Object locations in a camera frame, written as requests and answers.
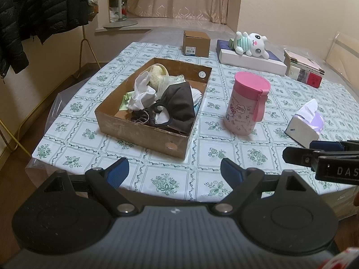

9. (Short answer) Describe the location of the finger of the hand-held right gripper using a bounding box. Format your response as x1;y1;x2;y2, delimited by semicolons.
309;140;359;153
282;146;321;171

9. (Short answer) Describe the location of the beige cover book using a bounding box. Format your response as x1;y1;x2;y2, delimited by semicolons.
283;49;325;76

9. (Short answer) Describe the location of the small closed cardboard box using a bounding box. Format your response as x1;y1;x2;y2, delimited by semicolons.
182;30;211;58

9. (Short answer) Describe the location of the black puffer jacket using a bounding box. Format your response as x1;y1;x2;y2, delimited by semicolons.
0;0;30;76
17;0;99;45

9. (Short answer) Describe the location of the red white patterned cloth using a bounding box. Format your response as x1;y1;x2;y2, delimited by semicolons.
320;246;359;269

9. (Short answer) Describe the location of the yellow towel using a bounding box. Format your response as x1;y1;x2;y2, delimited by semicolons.
147;64;170;89

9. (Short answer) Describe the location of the green cloth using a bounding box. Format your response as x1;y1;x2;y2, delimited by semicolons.
119;92;136;111

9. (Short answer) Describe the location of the pink lidded cup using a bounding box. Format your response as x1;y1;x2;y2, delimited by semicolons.
223;71;271;137

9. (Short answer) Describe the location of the white purple tissue pack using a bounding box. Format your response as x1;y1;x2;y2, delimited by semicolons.
285;99;326;148

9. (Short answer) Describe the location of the black cloth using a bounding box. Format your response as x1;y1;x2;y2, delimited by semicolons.
146;82;196;135

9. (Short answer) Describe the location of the gold metal coat rack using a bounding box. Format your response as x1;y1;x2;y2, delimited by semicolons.
0;25;102;157

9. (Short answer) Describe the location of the dark patterned scrunchie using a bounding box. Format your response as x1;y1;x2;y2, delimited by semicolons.
129;109;153;125

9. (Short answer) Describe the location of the white plush toy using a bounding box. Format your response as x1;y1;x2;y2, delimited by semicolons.
228;31;272;60

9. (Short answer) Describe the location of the red spine book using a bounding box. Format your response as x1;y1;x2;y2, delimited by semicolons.
308;72;323;89

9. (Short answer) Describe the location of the white floor fan stand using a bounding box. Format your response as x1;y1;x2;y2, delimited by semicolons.
103;0;139;29

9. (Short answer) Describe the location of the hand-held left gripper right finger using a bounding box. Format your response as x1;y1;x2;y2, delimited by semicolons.
212;158;317;216

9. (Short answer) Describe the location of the white flat box blue top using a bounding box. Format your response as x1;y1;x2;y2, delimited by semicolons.
216;39;288;76

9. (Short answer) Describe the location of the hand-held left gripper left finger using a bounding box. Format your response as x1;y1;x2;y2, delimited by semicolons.
35;157;138;217

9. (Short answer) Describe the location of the floral patterned tablecloth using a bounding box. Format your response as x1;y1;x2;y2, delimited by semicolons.
31;41;359;203

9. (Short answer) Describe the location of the plastic wrapped beige panel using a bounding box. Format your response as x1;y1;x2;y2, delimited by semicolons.
325;31;359;82

